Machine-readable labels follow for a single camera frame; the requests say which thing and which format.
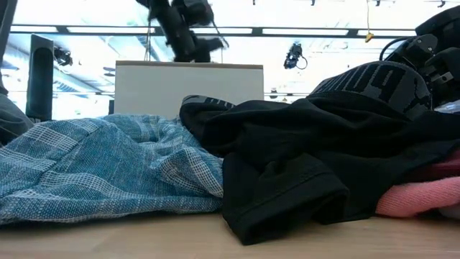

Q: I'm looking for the dark red garment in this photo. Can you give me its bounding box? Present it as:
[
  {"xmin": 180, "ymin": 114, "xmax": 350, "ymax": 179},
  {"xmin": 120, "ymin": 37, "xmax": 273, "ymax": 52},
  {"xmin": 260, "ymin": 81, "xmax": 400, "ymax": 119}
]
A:
[{"xmin": 405, "ymin": 150, "xmax": 460, "ymax": 184}]

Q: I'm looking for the black Puma waistband underwear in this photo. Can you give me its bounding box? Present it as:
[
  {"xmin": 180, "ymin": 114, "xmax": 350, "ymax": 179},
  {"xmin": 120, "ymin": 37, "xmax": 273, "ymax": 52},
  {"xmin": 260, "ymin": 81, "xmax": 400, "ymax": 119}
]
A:
[{"xmin": 178, "ymin": 60, "xmax": 460, "ymax": 246}]

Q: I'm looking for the pink knit garment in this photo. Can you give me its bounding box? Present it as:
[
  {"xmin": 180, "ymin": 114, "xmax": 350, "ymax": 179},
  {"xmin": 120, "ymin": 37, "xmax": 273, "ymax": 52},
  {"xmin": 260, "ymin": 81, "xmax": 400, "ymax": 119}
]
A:
[{"xmin": 375, "ymin": 175, "xmax": 460, "ymax": 219}]

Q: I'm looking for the blue plaid shirt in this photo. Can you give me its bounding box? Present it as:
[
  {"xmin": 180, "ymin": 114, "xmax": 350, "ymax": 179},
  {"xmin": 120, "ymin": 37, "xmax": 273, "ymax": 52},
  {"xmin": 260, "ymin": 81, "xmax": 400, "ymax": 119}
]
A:
[{"xmin": 0, "ymin": 113, "xmax": 226, "ymax": 226}]

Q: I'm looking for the beige fabric storage box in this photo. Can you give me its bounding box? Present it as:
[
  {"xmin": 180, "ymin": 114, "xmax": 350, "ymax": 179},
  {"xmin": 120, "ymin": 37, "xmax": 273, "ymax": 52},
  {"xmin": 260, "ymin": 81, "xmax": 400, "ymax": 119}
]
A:
[{"xmin": 114, "ymin": 60, "xmax": 265, "ymax": 119}]

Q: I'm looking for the black overhead crossbar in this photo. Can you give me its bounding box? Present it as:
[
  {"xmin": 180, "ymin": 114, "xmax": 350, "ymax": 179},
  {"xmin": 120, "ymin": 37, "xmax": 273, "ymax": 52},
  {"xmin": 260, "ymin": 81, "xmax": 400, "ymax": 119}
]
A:
[{"xmin": 9, "ymin": 24, "xmax": 418, "ymax": 40}]

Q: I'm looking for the yellow hanging tag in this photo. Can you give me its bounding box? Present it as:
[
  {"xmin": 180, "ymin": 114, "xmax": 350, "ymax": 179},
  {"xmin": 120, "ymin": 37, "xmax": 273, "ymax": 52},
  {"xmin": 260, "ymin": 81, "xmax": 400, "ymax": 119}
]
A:
[{"xmin": 364, "ymin": 0, "xmax": 374, "ymax": 43}]

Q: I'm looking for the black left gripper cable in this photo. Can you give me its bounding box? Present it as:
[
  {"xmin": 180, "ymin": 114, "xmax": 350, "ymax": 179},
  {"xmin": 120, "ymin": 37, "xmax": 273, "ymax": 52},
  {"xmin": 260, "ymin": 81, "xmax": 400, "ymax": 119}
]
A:
[{"xmin": 211, "ymin": 20, "xmax": 230, "ymax": 50}]

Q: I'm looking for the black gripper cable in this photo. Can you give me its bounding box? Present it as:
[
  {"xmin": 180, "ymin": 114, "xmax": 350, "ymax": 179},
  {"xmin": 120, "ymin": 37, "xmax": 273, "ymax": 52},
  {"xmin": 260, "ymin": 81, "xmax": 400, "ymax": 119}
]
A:
[
  {"xmin": 379, "ymin": 35, "xmax": 414, "ymax": 61},
  {"xmin": 211, "ymin": 20, "xmax": 230, "ymax": 50}
]

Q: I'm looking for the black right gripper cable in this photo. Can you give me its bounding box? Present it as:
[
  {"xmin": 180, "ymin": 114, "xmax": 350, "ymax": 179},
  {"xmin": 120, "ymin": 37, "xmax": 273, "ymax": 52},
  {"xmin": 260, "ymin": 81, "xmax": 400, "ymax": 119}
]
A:
[{"xmin": 379, "ymin": 35, "xmax": 414, "ymax": 61}]

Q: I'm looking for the black overhead camera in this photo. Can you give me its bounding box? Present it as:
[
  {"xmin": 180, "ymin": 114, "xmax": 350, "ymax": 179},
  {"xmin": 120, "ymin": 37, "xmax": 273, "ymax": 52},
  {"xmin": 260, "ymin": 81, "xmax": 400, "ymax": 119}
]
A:
[{"xmin": 282, "ymin": 42, "xmax": 309, "ymax": 71}]

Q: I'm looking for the black vertical frame post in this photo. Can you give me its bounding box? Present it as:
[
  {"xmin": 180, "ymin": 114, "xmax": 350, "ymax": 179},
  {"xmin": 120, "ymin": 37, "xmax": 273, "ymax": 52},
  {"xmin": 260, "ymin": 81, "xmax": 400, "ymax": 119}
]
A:
[{"xmin": 25, "ymin": 34, "xmax": 55, "ymax": 122}]

